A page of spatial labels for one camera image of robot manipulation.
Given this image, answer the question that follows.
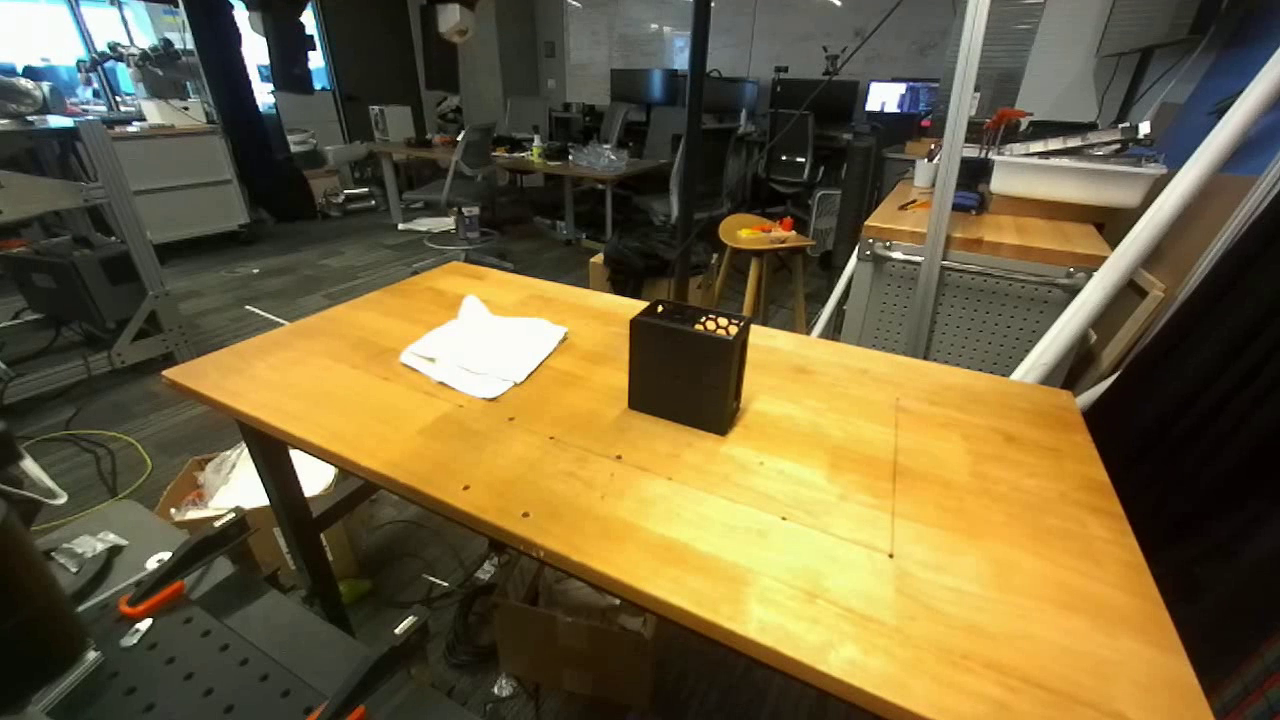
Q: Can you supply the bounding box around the vertical white metal pole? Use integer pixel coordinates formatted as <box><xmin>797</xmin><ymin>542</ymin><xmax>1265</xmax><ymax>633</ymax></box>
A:
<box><xmin>910</xmin><ymin>0</ymin><xmax>995</xmax><ymax>360</ymax></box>

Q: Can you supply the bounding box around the black vertical pole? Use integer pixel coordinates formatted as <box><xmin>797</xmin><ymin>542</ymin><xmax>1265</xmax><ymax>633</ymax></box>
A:
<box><xmin>671</xmin><ymin>0</ymin><xmax>718</xmax><ymax>309</ymax></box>

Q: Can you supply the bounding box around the black curtain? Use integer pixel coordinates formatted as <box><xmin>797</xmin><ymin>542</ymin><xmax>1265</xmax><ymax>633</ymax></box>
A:
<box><xmin>1078</xmin><ymin>183</ymin><xmax>1280</xmax><ymax>720</ymax></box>

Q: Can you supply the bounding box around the black office chair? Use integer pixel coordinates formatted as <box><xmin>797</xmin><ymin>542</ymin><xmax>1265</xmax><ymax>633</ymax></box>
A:
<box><xmin>762</xmin><ymin>104</ymin><xmax>826</xmax><ymax>207</ymax></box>

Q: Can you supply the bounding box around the orange handled tool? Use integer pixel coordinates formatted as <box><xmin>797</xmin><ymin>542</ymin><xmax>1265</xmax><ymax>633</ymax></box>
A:
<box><xmin>115</xmin><ymin>514</ymin><xmax>253</xmax><ymax>626</ymax></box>

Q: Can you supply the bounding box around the black metal table leg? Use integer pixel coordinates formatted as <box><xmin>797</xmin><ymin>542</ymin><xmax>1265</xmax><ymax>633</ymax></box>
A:
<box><xmin>238</xmin><ymin>419</ymin><xmax>357</xmax><ymax>637</ymax></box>

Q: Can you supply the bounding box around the black perforated metal plate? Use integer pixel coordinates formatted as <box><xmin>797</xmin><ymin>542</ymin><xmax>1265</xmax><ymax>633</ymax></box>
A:
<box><xmin>52</xmin><ymin>586</ymin><xmax>376</xmax><ymax>720</ymax></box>

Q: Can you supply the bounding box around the wooden top workbench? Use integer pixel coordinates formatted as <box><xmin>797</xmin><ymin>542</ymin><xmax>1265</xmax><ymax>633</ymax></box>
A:
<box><xmin>840</xmin><ymin>175</ymin><xmax>1118</xmax><ymax>381</ymax></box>

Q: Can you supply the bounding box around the yellow floor cable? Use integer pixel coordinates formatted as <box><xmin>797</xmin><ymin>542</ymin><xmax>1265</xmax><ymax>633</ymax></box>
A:
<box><xmin>18</xmin><ymin>426</ymin><xmax>161</xmax><ymax>503</ymax></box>

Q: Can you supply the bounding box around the black perforated box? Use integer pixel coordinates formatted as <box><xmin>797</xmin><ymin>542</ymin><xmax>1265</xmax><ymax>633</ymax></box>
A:
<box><xmin>625</xmin><ymin>297</ymin><xmax>758</xmax><ymax>437</ymax></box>

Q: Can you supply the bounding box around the wooden office desk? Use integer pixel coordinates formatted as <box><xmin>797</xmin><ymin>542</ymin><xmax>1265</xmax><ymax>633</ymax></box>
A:
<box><xmin>376</xmin><ymin>137</ymin><xmax>671</xmax><ymax>243</ymax></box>

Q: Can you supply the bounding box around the white terry cloth towel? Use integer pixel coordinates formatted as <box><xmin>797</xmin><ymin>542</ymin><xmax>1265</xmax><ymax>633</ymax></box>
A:
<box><xmin>396</xmin><ymin>293</ymin><xmax>573</xmax><ymax>406</ymax></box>

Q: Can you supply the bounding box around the orange yellow plastic toy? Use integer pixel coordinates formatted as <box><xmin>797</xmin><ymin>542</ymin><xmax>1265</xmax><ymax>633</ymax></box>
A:
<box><xmin>733</xmin><ymin>213</ymin><xmax>804</xmax><ymax>250</ymax></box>

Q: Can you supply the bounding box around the cardboard box with white paper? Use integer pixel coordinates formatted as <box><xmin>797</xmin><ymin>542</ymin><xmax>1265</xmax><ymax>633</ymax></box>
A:
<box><xmin>157</xmin><ymin>446</ymin><xmax>343</xmax><ymax>576</ymax></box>

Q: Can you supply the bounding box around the grey metal shelf unit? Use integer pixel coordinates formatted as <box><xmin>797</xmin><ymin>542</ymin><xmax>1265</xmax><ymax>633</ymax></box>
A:
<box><xmin>0</xmin><ymin>116</ymin><xmax>194</xmax><ymax>406</ymax></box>

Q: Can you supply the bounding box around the white drawer cabinet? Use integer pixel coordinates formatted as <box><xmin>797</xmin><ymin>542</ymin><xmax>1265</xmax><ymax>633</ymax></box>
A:
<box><xmin>111</xmin><ymin>123</ymin><xmax>253</xmax><ymax>250</ymax></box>

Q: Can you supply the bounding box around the lit computer monitor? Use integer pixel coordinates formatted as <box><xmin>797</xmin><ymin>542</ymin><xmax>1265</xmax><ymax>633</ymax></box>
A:
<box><xmin>860</xmin><ymin>75</ymin><xmax>946</xmax><ymax>121</ymax></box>

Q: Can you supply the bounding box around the round wooden stool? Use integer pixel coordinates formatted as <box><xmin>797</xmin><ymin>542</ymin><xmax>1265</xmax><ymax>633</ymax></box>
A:
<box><xmin>713</xmin><ymin>207</ymin><xmax>819</xmax><ymax>337</ymax></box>

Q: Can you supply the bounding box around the brown cardboard box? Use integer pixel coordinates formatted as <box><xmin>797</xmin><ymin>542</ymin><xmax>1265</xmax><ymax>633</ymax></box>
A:
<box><xmin>492</xmin><ymin>594</ymin><xmax>666</xmax><ymax>720</ymax></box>

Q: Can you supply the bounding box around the white plastic tray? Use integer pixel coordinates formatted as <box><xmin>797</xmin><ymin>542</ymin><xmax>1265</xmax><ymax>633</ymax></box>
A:
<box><xmin>988</xmin><ymin>147</ymin><xmax>1174</xmax><ymax>213</ymax></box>

